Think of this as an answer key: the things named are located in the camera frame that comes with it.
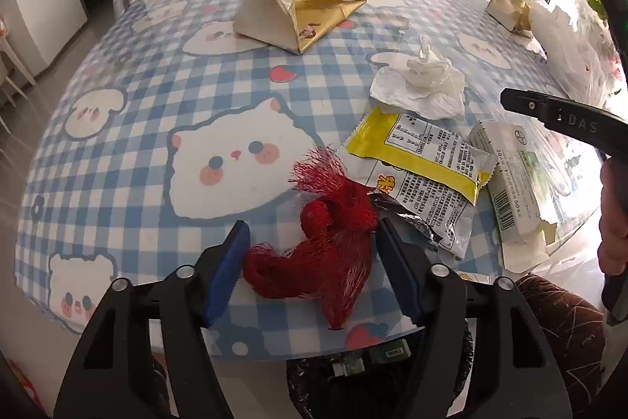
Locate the yellow and silver snack wrapper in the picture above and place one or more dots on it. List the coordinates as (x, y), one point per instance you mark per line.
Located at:
(422, 163)

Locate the crumpled white tissue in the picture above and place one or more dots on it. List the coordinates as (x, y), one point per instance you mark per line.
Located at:
(422, 80)

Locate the person's brown patterned trouser leg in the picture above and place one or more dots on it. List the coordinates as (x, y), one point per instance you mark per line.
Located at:
(559, 340)

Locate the white plastic shopping bag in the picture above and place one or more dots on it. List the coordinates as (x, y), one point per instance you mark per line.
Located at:
(574, 51)

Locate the person's right hand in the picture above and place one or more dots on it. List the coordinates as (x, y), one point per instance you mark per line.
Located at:
(615, 217)

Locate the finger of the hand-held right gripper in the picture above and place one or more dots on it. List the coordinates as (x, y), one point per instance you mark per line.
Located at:
(617, 26)
(579, 124)

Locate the small beige paper bag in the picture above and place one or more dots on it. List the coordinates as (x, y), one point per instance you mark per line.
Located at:
(508, 11)

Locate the blue checked bear tablecloth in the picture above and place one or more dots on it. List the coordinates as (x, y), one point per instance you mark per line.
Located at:
(147, 144)

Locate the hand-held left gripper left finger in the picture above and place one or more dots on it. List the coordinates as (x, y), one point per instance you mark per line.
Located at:
(223, 271)

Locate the red mesh net bag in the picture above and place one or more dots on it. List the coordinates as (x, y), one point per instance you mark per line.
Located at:
(333, 242)

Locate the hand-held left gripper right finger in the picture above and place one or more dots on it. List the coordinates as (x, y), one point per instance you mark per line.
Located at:
(400, 271)

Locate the white medicine box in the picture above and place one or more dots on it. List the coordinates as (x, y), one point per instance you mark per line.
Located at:
(515, 183)

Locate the bin with black liner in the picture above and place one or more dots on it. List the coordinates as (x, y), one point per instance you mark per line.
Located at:
(314, 389)

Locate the white chair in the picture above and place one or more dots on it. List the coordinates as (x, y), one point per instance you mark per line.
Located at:
(12, 60)

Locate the green potted plant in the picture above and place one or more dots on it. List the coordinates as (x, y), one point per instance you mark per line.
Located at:
(597, 9)

